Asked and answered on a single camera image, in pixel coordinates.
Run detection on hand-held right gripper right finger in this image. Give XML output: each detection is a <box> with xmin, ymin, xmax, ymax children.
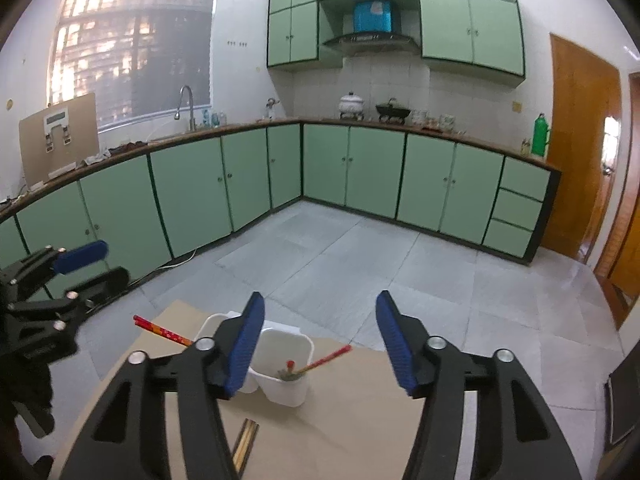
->
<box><xmin>376</xmin><ymin>290</ymin><xmax>583</xmax><ymax>480</ymax></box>

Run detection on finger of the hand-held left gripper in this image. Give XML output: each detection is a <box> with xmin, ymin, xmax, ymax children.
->
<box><xmin>0</xmin><ymin>240</ymin><xmax>108</xmax><ymax>306</ymax></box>
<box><xmin>10</xmin><ymin>266</ymin><xmax>131</xmax><ymax>332</ymax></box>

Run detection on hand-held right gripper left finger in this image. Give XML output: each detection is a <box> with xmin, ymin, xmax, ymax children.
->
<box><xmin>59</xmin><ymin>291</ymin><xmax>266</xmax><ymax>480</ymax></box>

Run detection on white two-compartment utensil holder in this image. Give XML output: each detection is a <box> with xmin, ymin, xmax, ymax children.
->
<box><xmin>194</xmin><ymin>312</ymin><xmax>315</xmax><ymax>408</ymax></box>

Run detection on dark brown chopstick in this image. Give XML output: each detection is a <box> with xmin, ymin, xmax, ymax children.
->
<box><xmin>239</xmin><ymin>421</ymin><xmax>260</xmax><ymax>478</ymax></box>

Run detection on plain bamboo chopstick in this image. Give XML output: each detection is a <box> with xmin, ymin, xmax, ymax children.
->
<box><xmin>232</xmin><ymin>419</ymin><xmax>252</xmax><ymax>471</ymax></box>
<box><xmin>235</xmin><ymin>420</ymin><xmax>256</xmax><ymax>475</ymax></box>

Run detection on beige table cover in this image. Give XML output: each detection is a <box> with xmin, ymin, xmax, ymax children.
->
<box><xmin>50</xmin><ymin>300</ymin><xmax>481</xmax><ymax>480</ymax></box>

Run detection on brown cardboard board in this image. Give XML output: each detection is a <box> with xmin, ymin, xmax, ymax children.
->
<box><xmin>19</xmin><ymin>92</ymin><xmax>100</xmax><ymax>186</ymax></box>

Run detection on dark cloth on counter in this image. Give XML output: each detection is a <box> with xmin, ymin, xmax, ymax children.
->
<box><xmin>82</xmin><ymin>141</ymin><xmax>151</xmax><ymax>163</ymax></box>

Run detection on white device on board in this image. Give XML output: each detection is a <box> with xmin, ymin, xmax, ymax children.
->
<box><xmin>44</xmin><ymin>109</ymin><xmax>73</xmax><ymax>153</ymax></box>

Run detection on green base cabinets with counter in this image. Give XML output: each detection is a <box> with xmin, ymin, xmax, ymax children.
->
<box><xmin>0</xmin><ymin>117</ymin><xmax>562</xmax><ymax>306</ymax></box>

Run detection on chrome kitchen faucet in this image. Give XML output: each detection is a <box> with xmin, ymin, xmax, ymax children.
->
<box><xmin>174</xmin><ymin>85</ymin><xmax>197</xmax><ymax>132</ymax></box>

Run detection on window with blinds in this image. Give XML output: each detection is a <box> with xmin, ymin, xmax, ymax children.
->
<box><xmin>46</xmin><ymin>0</ymin><xmax>220</xmax><ymax>133</ymax></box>

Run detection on black wok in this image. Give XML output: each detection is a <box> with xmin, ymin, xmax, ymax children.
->
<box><xmin>375</xmin><ymin>98</ymin><xmax>412</xmax><ymax>124</ymax></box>

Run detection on black cabinet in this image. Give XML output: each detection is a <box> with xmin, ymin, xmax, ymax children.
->
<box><xmin>604</xmin><ymin>360</ymin><xmax>640</xmax><ymax>451</ymax></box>

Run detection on white lidded pot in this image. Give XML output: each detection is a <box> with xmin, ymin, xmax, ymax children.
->
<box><xmin>338</xmin><ymin>91</ymin><xmax>366</xmax><ymax>121</ymax></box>

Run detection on green thermos flask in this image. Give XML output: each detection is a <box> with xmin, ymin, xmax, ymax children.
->
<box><xmin>531</xmin><ymin>112</ymin><xmax>552</xmax><ymax>157</ymax></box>

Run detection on wooden door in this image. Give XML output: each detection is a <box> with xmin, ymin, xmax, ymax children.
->
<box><xmin>595</xmin><ymin>72</ymin><xmax>640</xmax><ymax>311</ymax></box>
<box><xmin>540</xmin><ymin>33</ymin><xmax>623</xmax><ymax>266</ymax></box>

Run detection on black range hood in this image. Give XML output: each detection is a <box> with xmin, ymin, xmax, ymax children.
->
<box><xmin>321</xmin><ymin>31</ymin><xmax>422</xmax><ymax>56</ymax></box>

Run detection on blue box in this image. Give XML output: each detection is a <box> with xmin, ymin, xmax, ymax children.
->
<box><xmin>353</xmin><ymin>0</ymin><xmax>398</xmax><ymax>34</ymax></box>

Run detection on white floor cable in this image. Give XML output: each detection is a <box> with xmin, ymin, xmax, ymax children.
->
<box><xmin>152</xmin><ymin>251</ymin><xmax>197</xmax><ymax>273</ymax></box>

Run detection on green wall cabinets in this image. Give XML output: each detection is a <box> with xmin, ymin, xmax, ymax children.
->
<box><xmin>266</xmin><ymin>0</ymin><xmax>527</xmax><ymax>88</ymax></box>

